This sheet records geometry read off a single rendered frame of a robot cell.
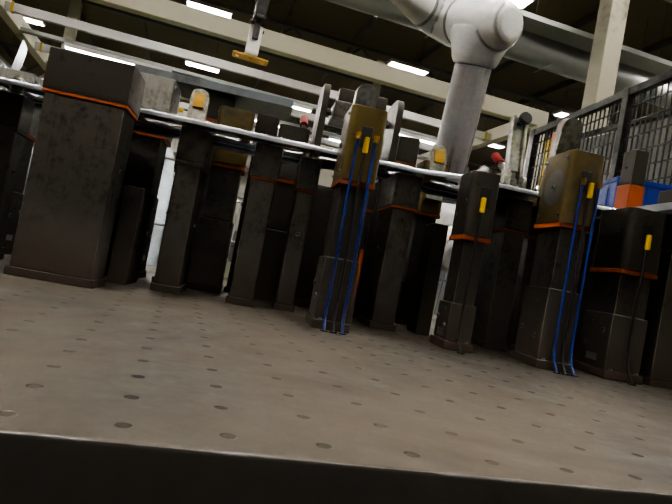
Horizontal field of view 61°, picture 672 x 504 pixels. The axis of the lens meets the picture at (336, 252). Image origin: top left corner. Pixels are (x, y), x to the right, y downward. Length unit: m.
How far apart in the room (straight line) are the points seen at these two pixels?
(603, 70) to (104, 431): 9.49
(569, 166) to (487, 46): 0.70
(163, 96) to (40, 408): 0.98
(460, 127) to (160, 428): 1.40
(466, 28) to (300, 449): 1.41
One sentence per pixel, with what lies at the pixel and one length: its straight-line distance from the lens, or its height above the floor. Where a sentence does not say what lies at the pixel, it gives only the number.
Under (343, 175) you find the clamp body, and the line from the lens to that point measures 0.87.
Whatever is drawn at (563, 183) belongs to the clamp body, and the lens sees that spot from 0.97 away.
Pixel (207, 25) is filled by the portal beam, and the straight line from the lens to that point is 7.32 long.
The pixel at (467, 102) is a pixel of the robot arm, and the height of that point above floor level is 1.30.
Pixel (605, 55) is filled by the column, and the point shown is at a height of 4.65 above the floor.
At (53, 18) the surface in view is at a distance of 8.75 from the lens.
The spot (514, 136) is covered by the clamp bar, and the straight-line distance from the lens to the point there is 1.37.
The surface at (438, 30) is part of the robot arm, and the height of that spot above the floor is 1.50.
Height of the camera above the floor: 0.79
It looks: 2 degrees up
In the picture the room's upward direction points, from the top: 11 degrees clockwise
